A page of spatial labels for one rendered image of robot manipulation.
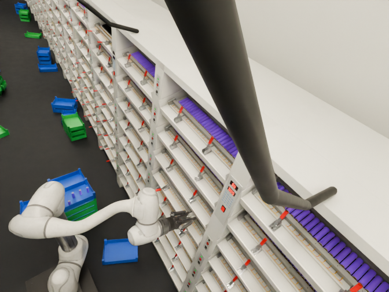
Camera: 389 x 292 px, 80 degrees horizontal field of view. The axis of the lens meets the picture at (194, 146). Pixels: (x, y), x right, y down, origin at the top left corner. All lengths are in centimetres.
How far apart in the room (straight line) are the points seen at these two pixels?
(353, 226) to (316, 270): 24
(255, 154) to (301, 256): 77
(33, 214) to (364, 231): 134
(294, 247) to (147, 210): 65
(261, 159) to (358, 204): 65
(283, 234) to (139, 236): 67
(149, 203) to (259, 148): 100
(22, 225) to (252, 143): 131
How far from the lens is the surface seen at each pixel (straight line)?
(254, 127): 16
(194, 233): 149
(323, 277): 94
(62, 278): 183
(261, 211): 96
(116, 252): 244
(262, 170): 22
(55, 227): 136
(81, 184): 239
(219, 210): 112
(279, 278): 108
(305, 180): 79
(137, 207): 117
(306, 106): 125
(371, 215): 83
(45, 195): 146
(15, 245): 268
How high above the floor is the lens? 221
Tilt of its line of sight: 39 degrees down
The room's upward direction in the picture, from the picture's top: 14 degrees clockwise
